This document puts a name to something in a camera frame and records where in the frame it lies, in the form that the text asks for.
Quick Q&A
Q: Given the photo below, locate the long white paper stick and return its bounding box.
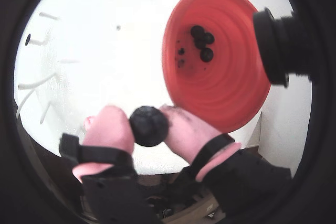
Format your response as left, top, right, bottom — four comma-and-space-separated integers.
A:
39, 102, 52, 125

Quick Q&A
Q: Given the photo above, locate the red collapsible cup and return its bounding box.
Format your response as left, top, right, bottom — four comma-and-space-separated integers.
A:
161, 0, 271, 133

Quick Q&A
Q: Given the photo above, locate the white foam board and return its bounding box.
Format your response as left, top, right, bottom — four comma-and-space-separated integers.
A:
13, 0, 293, 176

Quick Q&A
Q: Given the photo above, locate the pink covered gripper finger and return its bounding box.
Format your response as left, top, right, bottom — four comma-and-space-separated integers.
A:
59, 105, 164, 224
159, 105, 292, 224

